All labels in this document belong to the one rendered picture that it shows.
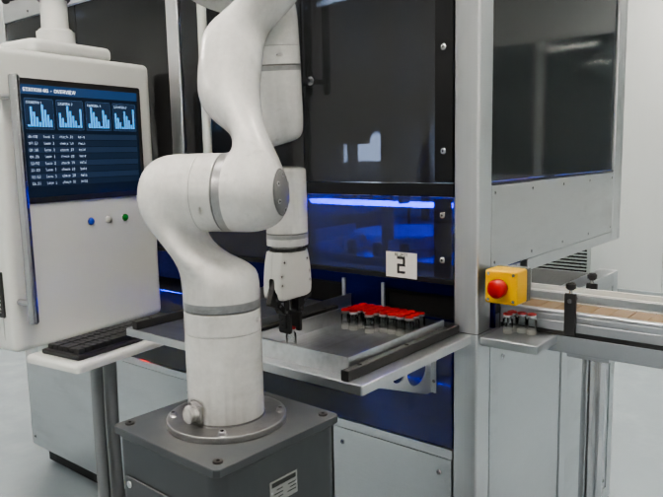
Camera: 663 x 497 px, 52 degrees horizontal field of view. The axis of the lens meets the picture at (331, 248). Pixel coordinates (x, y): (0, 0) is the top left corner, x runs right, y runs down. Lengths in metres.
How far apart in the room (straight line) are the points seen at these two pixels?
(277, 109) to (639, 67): 5.04
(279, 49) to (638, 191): 5.04
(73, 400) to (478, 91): 2.00
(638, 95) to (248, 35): 5.21
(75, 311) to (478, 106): 1.18
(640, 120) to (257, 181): 5.30
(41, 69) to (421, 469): 1.36
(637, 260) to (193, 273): 5.38
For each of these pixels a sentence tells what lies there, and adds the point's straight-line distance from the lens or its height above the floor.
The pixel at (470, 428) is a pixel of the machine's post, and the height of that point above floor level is 0.67.
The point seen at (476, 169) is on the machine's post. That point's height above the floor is 1.24.
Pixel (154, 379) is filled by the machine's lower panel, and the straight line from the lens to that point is 2.37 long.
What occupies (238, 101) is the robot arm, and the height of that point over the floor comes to 1.36.
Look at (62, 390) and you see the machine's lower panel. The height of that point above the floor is 0.38.
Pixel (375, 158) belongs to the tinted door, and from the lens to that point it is 1.61.
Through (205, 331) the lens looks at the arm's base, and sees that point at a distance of 1.03.
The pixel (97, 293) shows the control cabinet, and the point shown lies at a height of 0.91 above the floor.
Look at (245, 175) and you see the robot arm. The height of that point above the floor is 1.25.
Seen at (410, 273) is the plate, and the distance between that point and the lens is 1.57.
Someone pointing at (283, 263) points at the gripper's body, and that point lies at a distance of 1.33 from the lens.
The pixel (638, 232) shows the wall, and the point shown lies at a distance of 6.14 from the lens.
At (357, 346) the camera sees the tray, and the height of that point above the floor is 0.88.
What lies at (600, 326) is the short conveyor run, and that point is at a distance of 1.52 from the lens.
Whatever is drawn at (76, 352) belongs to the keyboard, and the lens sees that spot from 1.75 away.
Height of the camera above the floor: 1.28
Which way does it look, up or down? 8 degrees down
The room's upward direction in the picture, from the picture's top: 1 degrees counter-clockwise
